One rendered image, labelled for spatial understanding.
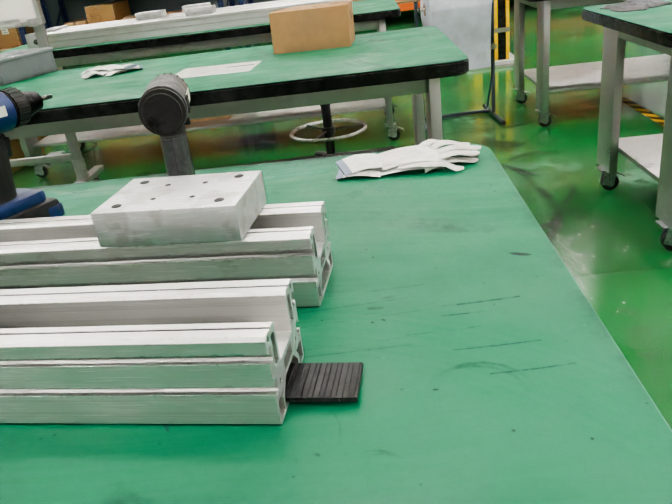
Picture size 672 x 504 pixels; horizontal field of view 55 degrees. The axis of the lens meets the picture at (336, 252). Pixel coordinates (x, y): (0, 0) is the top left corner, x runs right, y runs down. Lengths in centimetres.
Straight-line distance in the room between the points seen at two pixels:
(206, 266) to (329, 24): 197
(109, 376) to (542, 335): 38
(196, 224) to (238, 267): 6
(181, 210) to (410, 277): 26
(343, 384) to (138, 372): 17
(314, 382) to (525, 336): 20
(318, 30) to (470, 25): 174
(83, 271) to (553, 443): 52
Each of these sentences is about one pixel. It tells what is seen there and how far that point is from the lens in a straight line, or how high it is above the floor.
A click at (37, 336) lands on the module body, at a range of 60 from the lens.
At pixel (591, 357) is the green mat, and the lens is 61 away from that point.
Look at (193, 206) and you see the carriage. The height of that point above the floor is 90.
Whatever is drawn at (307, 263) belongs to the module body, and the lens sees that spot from 68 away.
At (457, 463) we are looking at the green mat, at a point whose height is 78.
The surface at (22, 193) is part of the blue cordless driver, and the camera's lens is 109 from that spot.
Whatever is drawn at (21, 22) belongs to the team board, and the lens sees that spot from 379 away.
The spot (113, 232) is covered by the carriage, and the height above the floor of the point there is 88.
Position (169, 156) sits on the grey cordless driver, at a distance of 88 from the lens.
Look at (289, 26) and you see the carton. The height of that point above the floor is 88.
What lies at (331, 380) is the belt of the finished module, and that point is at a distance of 57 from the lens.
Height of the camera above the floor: 113
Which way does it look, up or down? 25 degrees down
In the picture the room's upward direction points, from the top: 7 degrees counter-clockwise
